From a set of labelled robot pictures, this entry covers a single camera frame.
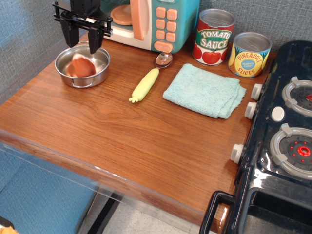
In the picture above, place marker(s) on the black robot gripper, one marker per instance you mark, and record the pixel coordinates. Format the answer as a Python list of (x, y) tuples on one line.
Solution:
[(83, 14)]

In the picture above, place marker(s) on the brown plush mushroom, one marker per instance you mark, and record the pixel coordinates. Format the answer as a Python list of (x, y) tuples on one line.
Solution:
[(80, 67)]

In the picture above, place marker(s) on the stainless steel pot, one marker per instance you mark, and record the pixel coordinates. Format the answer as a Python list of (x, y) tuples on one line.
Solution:
[(64, 65)]

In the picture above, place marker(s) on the peach microwave turntable plate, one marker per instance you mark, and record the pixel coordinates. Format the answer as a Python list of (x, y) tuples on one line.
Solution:
[(122, 15)]

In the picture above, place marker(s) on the teal toy microwave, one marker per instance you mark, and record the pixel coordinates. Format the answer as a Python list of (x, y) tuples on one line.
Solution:
[(157, 25)]

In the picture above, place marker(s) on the tomato sauce can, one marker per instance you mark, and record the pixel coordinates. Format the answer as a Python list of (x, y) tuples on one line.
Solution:
[(214, 31)]

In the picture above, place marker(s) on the light blue folded cloth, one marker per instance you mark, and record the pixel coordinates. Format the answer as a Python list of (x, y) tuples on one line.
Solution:
[(205, 92)]

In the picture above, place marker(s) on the pineapple slices can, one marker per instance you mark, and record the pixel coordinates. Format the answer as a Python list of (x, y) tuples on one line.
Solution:
[(249, 54)]

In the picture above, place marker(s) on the metal table leg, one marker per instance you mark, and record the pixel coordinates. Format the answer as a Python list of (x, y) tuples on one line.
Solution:
[(99, 213)]

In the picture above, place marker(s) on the white stove knob rear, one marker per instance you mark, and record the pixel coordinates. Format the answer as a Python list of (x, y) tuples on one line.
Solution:
[(256, 91)]

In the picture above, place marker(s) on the white stove knob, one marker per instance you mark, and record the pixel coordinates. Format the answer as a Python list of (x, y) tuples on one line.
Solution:
[(256, 91), (250, 110), (236, 153)]

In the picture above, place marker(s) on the white stove knob middle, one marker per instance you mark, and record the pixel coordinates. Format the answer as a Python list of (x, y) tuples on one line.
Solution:
[(250, 110)]

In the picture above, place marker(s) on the white stove knob front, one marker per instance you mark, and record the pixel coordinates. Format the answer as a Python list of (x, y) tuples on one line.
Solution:
[(236, 153)]

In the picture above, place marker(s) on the white round stove button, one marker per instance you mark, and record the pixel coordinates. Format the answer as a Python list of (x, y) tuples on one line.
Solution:
[(277, 114)]

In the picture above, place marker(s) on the orange plush toy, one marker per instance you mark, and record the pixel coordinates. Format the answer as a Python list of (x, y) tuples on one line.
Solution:
[(8, 230)]

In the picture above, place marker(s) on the black toy stove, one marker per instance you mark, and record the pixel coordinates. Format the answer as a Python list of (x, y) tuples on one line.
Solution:
[(273, 184)]

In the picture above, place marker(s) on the spoon with yellow handle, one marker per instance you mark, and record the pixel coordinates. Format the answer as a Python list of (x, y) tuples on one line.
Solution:
[(163, 60)]

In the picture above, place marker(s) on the black oven door handle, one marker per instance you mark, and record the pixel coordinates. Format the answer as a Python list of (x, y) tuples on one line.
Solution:
[(217, 198)]

